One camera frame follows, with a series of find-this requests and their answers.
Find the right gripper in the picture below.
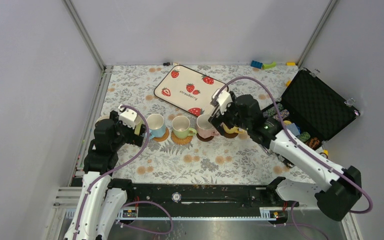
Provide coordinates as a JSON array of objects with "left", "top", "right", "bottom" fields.
[{"left": 208, "top": 95, "right": 251, "bottom": 136}]

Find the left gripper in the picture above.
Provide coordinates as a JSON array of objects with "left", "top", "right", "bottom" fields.
[{"left": 111, "top": 110, "right": 147, "bottom": 151}]

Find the pink mug back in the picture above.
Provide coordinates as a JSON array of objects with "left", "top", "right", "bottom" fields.
[{"left": 196, "top": 114, "right": 219, "bottom": 138}]

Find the yellow mug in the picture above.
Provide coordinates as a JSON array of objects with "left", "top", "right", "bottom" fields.
[{"left": 222, "top": 124, "right": 244, "bottom": 134}]

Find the blue mug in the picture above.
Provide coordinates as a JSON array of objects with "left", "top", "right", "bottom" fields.
[{"left": 146, "top": 113, "right": 166, "bottom": 139}]

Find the green mug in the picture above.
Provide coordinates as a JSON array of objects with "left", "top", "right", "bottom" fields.
[{"left": 172, "top": 115, "right": 197, "bottom": 139}]

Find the yellow-green mug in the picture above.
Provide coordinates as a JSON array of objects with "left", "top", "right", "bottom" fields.
[{"left": 134, "top": 120, "right": 143, "bottom": 136}]

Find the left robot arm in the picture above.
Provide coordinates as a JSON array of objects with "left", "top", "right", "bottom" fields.
[{"left": 64, "top": 105, "right": 150, "bottom": 240}]

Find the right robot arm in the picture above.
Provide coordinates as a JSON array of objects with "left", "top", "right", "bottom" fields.
[{"left": 209, "top": 91, "right": 362, "bottom": 222}]

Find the dark wooden coaster under mug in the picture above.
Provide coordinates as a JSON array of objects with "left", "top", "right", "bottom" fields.
[{"left": 222, "top": 132, "right": 239, "bottom": 139}]

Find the small dark wooden coaster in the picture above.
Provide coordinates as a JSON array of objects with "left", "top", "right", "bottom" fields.
[{"left": 196, "top": 134, "right": 214, "bottom": 142}]

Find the light bamboo coaster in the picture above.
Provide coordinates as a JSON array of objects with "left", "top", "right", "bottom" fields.
[{"left": 153, "top": 127, "right": 170, "bottom": 142}]

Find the woven rattan coaster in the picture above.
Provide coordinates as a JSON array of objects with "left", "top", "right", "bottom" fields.
[{"left": 170, "top": 131, "right": 196, "bottom": 146}]

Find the strawberry print tray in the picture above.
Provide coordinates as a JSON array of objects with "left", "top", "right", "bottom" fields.
[{"left": 154, "top": 65, "right": 225, "bottom": 117}]

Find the floral tablecloth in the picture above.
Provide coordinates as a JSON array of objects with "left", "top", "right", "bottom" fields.
[{"left": 100, "top": 65, "right": 311, "bottom": 185}]

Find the blue toy brick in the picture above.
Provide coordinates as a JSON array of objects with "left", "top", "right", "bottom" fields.
[{"left": 250, "top": 60, "right": 263, "bottom": 69}]

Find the white poker chip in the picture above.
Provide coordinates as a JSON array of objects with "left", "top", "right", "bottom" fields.
[{"left": 171, "top": 192, "right": 182, "bottom": 203}]

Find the green toy brick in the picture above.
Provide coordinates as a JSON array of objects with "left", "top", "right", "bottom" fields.
[{"left": 262, "top": 61, "right": 277, "bottom": 70}]

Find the black poker chip case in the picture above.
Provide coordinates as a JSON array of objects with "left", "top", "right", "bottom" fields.
[{"left": 276, "top": 69, "right": 360, "bottom": 151}]

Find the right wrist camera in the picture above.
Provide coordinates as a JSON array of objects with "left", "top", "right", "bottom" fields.
[{"left": 210, "top": 88, "right": 233, "bottom": 115}]

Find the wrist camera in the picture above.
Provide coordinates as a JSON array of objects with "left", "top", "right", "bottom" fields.
[
  {"left": 118, "top": 104, "right": 141, "bottom": 129},
  {"left": 210, "top": 88, "right": 233, "bottom": 115}
]

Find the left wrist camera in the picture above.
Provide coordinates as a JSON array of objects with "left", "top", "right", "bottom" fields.
[{"left": 118, "top": 104, "right": 141, "bottom": 129}]

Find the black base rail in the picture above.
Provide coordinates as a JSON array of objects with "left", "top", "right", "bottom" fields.
[{"left": 104, "top": 178, "right": 293, "bottom": 218}]

